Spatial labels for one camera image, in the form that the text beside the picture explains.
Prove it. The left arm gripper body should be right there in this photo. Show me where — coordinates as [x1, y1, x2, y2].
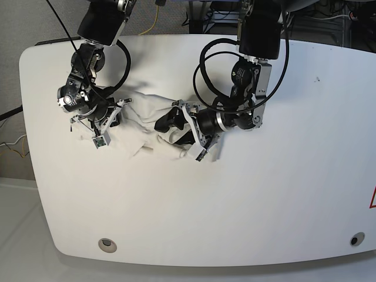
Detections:
[172, 100, 226, 151]

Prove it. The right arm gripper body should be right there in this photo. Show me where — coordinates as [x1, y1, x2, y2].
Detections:
[70, 98, 132, 137]

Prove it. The white printed T-shirt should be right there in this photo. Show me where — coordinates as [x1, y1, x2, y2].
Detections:
[70, 90, 226, 163]

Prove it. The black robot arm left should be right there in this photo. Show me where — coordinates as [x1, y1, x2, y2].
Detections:
[154, 1, 289, 151]

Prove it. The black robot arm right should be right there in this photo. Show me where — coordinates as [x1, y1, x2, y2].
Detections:
[57, 1, 136, 142]

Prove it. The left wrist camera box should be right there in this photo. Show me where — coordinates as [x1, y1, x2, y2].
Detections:
[187, 143, 207, 162]

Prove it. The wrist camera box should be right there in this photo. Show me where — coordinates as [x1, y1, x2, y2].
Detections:
[187, 143, 207, 162]
[92, 132, 111, 149]

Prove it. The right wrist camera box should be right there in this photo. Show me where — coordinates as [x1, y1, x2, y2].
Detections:
[92, 132, 111, 149]

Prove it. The black table base frame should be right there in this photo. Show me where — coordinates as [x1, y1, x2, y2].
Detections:
[182, 1, 240, 34]

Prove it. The yellow cable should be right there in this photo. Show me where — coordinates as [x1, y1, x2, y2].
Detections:
[139, 5, 159, 36]

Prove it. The left table cable grommet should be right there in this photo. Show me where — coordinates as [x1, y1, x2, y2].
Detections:
[98, 238, 117, 253]

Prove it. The table cable grommet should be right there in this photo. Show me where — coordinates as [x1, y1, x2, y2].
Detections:
[98, 238, 117, 253]
[350, 232, 365, 247]

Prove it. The right table cable grommet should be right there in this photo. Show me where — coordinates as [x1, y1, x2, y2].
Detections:
[350, 232, 365, 247]

